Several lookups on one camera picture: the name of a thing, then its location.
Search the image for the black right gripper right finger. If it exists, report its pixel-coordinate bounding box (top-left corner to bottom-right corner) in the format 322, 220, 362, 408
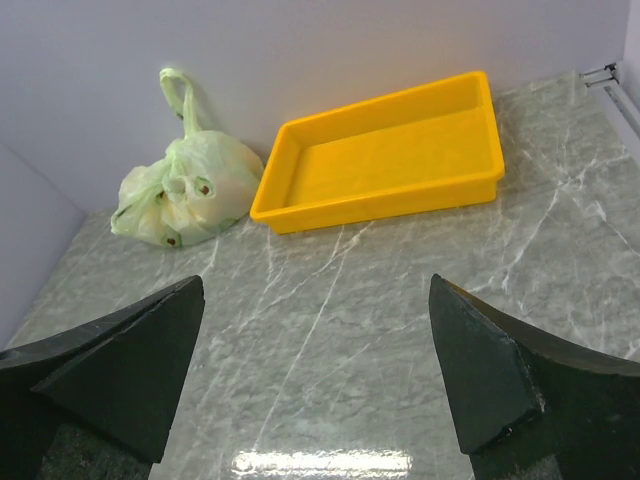
429, 275, 639, 479

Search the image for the aluminium corner rail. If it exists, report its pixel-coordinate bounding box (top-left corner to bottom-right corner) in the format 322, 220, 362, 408
579, 63, 639, 136

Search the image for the yellow plastic tray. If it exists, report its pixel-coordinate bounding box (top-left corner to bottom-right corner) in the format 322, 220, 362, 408
250, 71, 505, 234

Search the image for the light green plastic bag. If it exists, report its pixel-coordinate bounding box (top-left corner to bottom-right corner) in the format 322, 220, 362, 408
111, 67, 264, 248

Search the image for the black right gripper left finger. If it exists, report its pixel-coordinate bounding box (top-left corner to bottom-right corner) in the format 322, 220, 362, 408
1, 275, 204, 479

